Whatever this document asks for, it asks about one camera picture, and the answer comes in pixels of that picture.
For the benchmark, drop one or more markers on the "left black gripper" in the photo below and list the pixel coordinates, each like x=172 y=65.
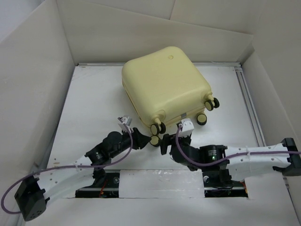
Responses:
x=139 y=140

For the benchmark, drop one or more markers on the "yellow hard-shell suitcase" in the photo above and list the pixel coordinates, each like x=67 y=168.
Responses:
x=165 y=87

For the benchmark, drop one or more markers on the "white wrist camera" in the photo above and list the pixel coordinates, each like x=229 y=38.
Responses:
x=186 y=128
x=124 y=122

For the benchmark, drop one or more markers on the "metal base rail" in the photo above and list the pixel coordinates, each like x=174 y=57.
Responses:
x=160 y=184

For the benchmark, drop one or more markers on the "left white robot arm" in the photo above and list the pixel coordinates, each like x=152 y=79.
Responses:
x=35 y=193

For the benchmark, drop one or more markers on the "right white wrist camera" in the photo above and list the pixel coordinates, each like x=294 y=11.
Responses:
x=186 y=128

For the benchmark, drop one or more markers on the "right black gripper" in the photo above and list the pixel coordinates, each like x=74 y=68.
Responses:
x=167 y=140

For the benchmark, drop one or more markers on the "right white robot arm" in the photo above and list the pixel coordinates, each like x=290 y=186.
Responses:
x=226 y=164

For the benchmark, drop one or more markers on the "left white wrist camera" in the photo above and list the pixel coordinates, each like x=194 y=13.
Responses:
x=124 y=122

